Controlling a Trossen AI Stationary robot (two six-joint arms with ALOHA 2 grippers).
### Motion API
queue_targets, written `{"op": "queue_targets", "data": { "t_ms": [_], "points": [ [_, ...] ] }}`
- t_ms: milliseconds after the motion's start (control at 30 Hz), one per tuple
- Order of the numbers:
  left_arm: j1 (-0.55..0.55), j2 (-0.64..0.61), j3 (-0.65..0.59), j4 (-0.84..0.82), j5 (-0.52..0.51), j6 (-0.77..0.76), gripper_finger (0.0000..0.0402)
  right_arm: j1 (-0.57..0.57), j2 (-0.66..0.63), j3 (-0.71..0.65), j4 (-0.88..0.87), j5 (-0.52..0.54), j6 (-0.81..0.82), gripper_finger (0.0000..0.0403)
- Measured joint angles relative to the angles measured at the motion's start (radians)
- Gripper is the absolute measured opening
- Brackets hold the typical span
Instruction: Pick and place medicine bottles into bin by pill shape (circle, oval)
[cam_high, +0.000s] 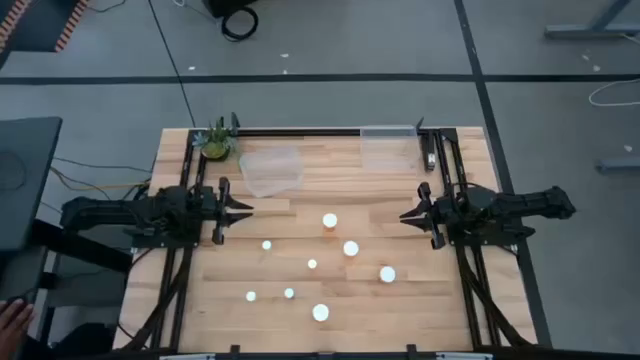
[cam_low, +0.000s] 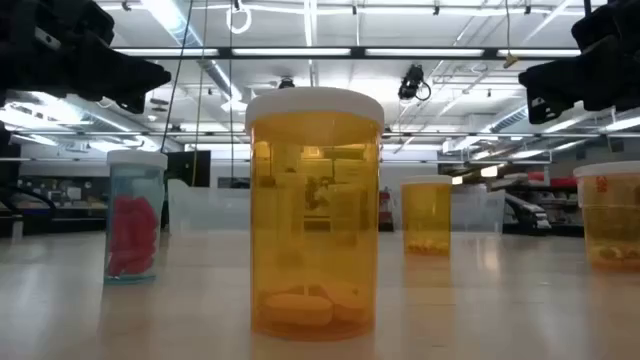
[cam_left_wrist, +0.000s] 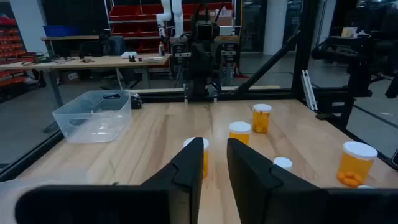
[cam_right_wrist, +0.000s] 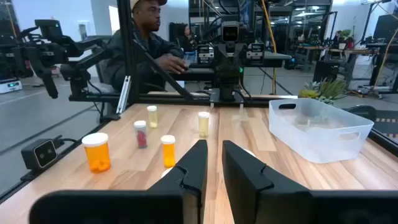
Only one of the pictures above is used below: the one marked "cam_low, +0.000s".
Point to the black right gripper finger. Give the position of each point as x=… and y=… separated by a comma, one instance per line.
x=565, y=72
x=547, y=102

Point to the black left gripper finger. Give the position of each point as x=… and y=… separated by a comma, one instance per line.
x=135, y=72
x=122, y=97

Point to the clear blue bottle red pills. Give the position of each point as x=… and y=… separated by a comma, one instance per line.
x=135, y=235

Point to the amber bottle with red print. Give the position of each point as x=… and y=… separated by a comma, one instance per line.
x=612, y=225

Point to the amber bottle small yellow pills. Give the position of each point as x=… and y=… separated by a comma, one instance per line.
x=426, y=215

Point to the amber bottle with oval pills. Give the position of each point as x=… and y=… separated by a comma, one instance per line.
x=315, y=225

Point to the clear plastic bin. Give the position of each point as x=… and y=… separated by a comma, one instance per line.
x=480, y=212
x=210, y=210

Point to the orange oval pill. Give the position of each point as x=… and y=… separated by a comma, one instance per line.
x=297, y=311
x=350, y=305

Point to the rack of red grey bins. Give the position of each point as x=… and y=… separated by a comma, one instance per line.
x=562, y=182

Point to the black monitor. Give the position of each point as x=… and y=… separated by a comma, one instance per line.
x=192, y=167

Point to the black slanted conveyor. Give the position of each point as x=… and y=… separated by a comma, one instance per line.
x=530, y=215

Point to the cluttered background workbench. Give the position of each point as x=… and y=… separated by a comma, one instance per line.
x=65, y=200

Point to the black overhead frame beam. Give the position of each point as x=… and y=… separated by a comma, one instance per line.
x=225, y=52

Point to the black overhead camera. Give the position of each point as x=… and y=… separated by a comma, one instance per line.
x=412, y=82

